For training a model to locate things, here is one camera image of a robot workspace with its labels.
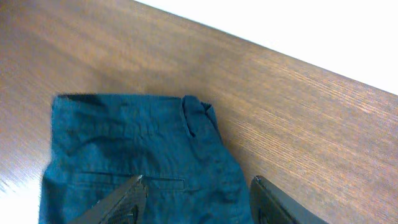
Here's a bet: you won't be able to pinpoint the dark blue shorts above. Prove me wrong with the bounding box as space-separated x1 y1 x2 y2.
39 95 252 223

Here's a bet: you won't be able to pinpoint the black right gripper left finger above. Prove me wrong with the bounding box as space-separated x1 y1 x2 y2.
69 175 147 224

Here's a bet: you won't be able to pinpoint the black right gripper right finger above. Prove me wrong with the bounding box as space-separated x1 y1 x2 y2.
250 175 327 224

